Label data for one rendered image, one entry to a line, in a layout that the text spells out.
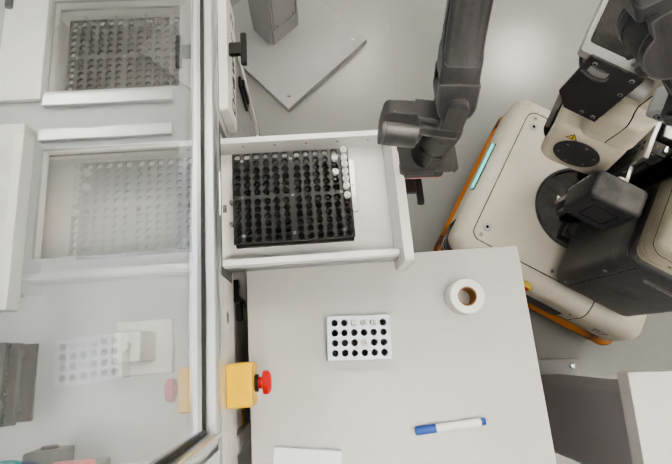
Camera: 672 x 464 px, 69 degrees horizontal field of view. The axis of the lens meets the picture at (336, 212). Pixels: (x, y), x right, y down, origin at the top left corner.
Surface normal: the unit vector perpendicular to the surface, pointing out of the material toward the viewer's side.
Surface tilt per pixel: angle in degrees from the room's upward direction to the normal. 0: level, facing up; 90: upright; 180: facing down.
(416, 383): 0
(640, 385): 0
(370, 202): 0
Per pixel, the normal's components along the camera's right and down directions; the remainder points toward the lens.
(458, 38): -0.11, 0.65
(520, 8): 0.04, -0.27
